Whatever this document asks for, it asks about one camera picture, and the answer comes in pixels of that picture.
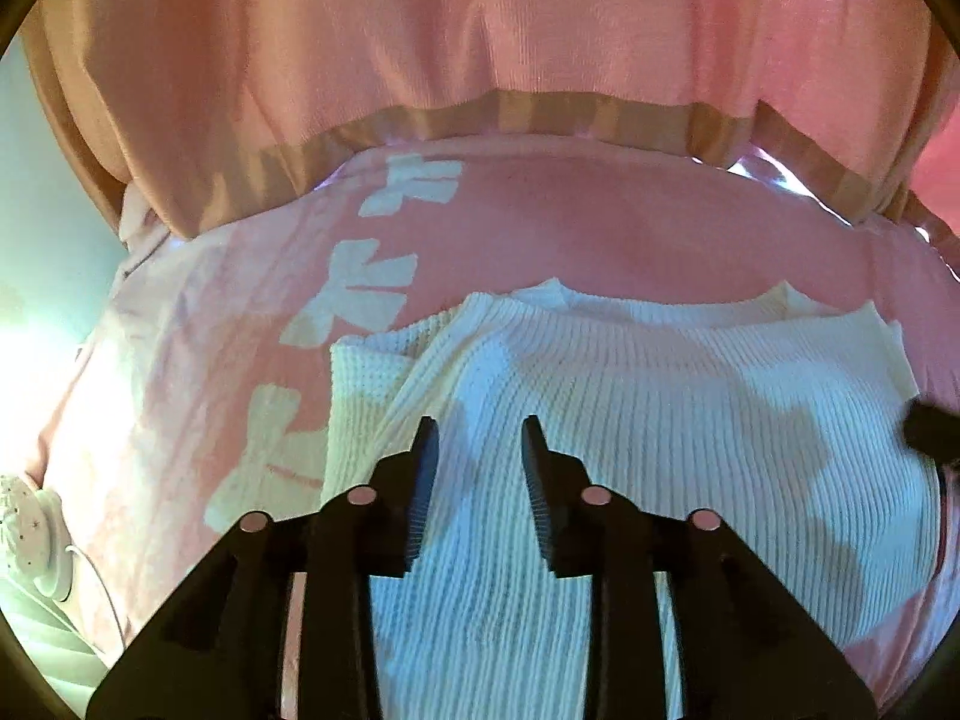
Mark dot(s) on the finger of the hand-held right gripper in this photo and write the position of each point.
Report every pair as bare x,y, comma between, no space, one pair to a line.
934,431

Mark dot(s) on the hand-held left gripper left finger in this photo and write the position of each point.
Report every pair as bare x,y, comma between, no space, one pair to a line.
427,484

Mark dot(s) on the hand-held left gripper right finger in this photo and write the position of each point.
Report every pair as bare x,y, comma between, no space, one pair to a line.
534,484

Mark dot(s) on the white red black knit sweater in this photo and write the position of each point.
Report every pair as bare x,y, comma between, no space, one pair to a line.
637,405

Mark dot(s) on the pink blanket with white bows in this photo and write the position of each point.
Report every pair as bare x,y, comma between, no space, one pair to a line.
600,225

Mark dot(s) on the white round device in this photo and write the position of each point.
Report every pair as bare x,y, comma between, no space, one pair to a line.
26,532

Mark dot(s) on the white striped cloth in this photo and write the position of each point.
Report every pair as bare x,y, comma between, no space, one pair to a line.
45,637

